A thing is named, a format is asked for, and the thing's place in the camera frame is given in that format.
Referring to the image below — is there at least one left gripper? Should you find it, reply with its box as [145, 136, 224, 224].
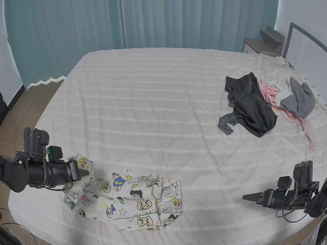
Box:
[47, 160, 83, 188]

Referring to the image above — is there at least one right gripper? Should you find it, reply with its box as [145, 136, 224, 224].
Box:
[242, 188, 292, 211]

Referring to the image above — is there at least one white printed pyjama top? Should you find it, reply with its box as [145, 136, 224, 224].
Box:
[63, 153, 183, 232]

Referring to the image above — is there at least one dark grey garment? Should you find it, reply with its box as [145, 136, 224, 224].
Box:
[218, 111, 238, 136]

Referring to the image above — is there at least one pink garment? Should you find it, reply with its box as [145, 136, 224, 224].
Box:
[259, 79, 319, 151]

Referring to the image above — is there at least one black garment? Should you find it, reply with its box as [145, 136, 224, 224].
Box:
[225, 72, 278, 138]

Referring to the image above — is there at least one bed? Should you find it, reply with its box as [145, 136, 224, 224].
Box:
[8, 22, 327, 245]

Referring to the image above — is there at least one grey bedside table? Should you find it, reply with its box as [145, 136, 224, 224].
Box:
[243, 26, 285, 58]

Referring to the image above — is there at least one blue-green curtain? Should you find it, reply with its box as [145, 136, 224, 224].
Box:
[5, 0, 281, 86]

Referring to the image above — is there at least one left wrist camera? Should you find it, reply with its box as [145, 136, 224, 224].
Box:
[47, 146, 64, 162]

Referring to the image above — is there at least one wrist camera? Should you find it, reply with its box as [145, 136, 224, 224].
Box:
[277, 176, 292, 190]
[47, 146, 64, 162]

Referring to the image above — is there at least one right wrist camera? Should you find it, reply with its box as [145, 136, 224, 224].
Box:
[277, 176, 292, 190]

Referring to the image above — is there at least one black cable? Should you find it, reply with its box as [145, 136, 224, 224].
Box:
[0, 222, 37, 245]
[275, 209, 310, 223]

